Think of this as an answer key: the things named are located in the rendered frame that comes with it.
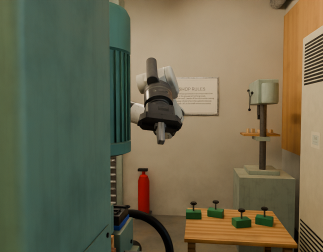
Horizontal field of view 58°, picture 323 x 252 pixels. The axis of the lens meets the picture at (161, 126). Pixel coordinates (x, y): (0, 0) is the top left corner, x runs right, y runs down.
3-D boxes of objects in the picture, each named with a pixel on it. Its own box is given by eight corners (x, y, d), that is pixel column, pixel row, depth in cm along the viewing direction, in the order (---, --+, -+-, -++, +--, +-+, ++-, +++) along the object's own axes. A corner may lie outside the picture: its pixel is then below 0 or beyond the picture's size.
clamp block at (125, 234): (134, 245, 92) (134, 216, 91) (122, 267, 78) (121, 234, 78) (90, 241, 94) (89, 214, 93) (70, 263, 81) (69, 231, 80)
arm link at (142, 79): (144, 110, 95) (143, 87, 102) (175, 102, 93) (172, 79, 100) (130, 86, 87) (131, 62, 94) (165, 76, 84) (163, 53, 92)
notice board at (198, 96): (218, 115, 352) (218, 76, 349) (218, 115, 350) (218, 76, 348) (165, 115, 359) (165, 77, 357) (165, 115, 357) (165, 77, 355)
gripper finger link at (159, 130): (159, 146, 80) (158, 128, 84) (162, 138, 77) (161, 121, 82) (154, 145, 79) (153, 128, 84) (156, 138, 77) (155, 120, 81)
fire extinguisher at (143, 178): (152, 214, 367) (152, 167, 364) (149, 220, 348) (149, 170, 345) (138, 213, 369) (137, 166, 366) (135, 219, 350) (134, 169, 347)
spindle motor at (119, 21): (139, 149, 72) (138, 22, 71) (117, 161, 55) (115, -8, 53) (72, 148, 75) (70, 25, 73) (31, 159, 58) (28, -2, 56)
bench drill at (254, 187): (278, 234, 307) (281, 83, 300) (298, 264, 246) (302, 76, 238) (232, 231, 313) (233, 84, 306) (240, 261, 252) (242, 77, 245)
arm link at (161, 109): (176, 138, 88) (173, 110, 96) (185, 117, 81) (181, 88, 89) (135, 134, 85) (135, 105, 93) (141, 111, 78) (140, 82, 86)
